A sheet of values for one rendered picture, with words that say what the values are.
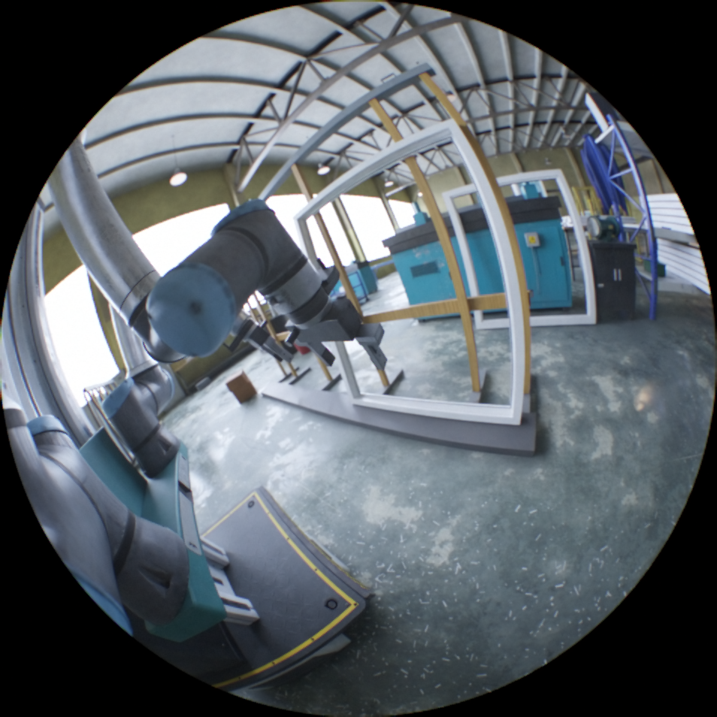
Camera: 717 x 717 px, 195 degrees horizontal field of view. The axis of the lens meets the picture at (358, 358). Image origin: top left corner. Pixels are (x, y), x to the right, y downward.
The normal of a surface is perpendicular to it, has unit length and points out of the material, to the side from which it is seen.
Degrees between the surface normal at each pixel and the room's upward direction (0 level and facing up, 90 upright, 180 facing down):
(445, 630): 0
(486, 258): 90
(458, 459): 0
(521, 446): 0
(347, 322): 96
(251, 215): 103
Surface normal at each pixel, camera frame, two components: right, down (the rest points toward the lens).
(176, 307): -0.03, 0.77
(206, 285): 0.83, -0.22
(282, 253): 0.73, 0.21
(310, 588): -0.37, -0.85
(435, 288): -0.58, 0.52
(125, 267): 0.83, 0.00
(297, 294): 0.43, 0.54
